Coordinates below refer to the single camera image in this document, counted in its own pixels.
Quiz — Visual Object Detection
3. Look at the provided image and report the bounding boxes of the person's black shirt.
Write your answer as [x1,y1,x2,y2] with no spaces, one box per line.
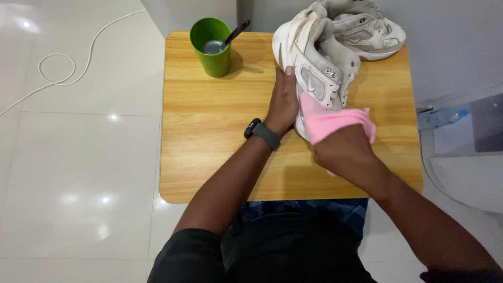
[147,212,378,283]

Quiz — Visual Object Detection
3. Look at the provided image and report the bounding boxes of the dark toothbrush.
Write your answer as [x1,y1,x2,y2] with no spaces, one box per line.
[219,20,251,51]

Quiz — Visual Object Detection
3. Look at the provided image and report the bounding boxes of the black smartwatch with grey strap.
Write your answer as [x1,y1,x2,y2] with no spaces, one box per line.
[244,118,281,152]

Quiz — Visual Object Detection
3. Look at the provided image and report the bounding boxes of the person's left hand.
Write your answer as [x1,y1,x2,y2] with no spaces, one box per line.
[263,66,300,138]

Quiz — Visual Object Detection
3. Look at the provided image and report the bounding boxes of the white cable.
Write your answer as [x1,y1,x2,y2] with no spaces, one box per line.
[0,9,147,117]

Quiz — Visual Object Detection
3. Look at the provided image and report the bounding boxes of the pink cleaning cloth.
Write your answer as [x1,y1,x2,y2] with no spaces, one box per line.
[299,93,377,177]

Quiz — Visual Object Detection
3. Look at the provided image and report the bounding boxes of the person's right hand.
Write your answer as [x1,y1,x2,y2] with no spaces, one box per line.
[313,124,382,190]

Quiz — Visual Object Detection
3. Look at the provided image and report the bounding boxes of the green plastic cup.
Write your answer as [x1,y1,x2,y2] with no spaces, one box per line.
[190,17,232,78]

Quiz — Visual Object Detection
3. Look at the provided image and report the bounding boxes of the white toilet bowl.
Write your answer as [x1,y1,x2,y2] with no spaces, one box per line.
[420,130,503,215]

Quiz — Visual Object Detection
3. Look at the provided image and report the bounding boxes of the person's blue plaid shorts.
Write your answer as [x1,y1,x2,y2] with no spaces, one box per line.
[236,198,369,240]

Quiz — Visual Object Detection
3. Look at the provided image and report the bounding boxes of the clear plastic water bottle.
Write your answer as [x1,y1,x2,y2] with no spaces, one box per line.
[417,108,469,131]

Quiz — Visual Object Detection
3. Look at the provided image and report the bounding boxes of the white sneaker with grey logo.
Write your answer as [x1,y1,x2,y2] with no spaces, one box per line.
[307,0,407,61]
[272,17,361,142]

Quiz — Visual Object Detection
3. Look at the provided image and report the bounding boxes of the wooden folding table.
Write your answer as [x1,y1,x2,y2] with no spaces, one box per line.
[160,31,424,204]

